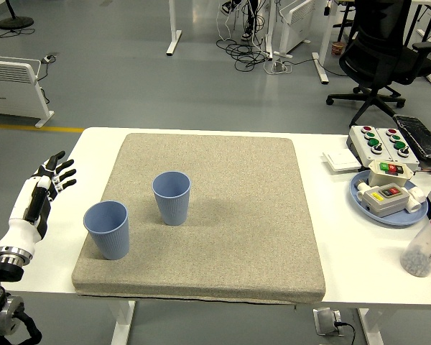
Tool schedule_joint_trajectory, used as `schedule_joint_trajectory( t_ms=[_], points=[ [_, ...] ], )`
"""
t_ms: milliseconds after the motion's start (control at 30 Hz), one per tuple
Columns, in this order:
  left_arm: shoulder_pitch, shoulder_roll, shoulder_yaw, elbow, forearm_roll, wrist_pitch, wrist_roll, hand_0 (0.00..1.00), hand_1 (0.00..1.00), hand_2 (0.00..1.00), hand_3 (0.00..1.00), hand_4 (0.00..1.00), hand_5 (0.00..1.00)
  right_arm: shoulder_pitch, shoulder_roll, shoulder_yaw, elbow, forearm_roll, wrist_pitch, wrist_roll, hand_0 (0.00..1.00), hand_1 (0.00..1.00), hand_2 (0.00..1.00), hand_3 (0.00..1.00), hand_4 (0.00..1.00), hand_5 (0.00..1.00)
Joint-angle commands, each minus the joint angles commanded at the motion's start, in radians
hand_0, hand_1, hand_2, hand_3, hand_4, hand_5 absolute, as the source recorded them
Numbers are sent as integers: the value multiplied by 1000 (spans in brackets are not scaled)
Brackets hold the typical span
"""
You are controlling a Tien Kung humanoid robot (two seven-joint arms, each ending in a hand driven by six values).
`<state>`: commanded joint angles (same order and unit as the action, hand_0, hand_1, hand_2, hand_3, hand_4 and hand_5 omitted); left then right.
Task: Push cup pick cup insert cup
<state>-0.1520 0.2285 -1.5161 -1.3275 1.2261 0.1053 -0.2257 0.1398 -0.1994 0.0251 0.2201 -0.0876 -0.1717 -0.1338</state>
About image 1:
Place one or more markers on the person's foot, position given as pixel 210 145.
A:
pixel 230 6
pixel 247 36

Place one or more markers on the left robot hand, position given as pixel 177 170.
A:
pixel 23 201

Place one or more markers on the black round stand base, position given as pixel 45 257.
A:
pixel 16 22

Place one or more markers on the grey-brown fabric mat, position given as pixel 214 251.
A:
pixel 237 215

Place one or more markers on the white table leg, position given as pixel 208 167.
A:
pixel 371 328
pixel 121 323

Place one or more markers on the white green-red button switch box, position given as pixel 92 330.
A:
pixel 379 178

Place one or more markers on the silver floor socket box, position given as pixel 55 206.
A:
pixel 325 321

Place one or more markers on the large white panel heater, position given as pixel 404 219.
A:
pixel 10 90

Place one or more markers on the clear bottle with red cap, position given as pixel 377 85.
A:
pixel 422 251

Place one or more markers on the black office chair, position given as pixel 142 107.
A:
pixel 377 54

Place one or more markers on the black wrapped keyboard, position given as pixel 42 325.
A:
pixel 422 138

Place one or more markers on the brown paper cup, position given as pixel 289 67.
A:
pixel 338 48

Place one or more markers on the blue round plate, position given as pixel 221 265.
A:
pixel 398 218

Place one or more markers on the small white panel heater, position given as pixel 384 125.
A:
pixel 296 25

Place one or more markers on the white control button box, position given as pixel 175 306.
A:
pixel 411 158
pixel 359 147

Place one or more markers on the grey push-button switch box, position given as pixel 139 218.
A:
pixel 384 201

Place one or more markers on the white desk leg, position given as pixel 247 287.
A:
pixel 323 54
pixel 174 32

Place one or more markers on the blue ribbed plastic cup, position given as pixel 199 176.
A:
pixel 111 237
pixel 172 208

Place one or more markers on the white wall switch plate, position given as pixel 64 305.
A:
pixel 341 161

